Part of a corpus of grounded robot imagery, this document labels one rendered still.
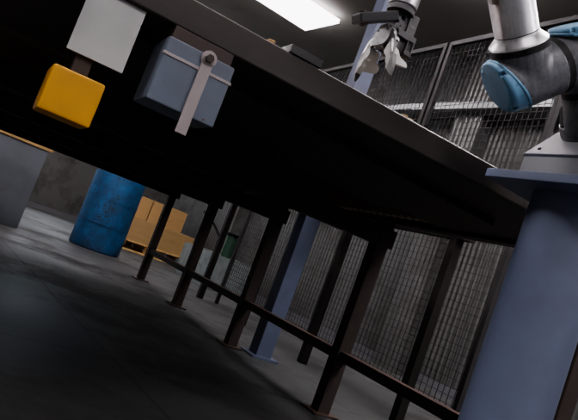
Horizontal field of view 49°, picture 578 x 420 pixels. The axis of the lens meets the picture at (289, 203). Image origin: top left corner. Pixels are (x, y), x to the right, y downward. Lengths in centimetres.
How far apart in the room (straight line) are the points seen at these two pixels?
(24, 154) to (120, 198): 107
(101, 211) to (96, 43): 553
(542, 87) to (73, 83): 87
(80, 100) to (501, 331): 91
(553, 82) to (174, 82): 73
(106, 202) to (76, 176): 473
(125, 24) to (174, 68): 11
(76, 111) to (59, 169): 1017
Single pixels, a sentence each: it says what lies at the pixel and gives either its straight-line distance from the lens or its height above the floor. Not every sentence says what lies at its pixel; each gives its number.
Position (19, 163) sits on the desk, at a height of 56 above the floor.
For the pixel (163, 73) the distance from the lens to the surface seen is 117.
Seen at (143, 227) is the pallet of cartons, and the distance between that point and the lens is 865.
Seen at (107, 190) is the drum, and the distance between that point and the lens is 666.
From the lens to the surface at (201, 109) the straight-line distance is 118.
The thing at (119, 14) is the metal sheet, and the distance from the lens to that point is 119.
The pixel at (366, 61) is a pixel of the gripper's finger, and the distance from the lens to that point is 168.
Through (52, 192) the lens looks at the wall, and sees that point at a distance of 1130.
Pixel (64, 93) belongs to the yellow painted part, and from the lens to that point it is 113.
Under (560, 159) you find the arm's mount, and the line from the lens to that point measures 140.
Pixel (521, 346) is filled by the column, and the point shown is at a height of 53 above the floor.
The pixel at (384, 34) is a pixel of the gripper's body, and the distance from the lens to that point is 164.
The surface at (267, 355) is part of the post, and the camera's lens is 360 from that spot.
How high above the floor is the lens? 52
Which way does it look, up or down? 5 degrees up
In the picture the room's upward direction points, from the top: 20 degrees clockwise
